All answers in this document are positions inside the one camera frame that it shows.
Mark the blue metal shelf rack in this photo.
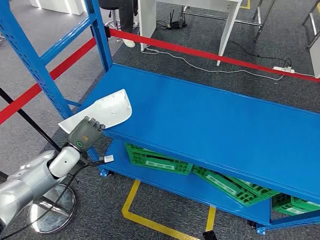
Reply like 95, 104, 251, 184
0, 0, 320, 236

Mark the white lit display block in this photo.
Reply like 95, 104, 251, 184
29, 0, 87, 16

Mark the white power strip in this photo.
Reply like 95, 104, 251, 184
272, 66, 296, 74

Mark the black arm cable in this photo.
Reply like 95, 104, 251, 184
0, 165, 83, 240

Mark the white wrist housing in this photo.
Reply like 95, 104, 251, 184
48, 146, 82, 179

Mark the person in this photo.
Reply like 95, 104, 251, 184
98, 0, 140, 49

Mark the stainless steel table frame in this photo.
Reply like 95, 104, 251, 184
181, 0, 275, 44
302, 0, 320, 80

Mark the red barrier belt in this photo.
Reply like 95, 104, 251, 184
109, 29, 320, 84
0, 37, 97, 126

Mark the green plastic crate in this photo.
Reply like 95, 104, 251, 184
192, 164, 279, 209
272, 193, 320, 217
125, 142, 194, 176

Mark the black router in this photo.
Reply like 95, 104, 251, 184
166, 9, 188, 30

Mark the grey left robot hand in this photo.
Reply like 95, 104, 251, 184
67, 115, 106, 154

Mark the white floor cable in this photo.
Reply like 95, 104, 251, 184
141, 46, 285, 82

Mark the white curved plastic part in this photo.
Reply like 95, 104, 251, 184
57, 88, 133, 135

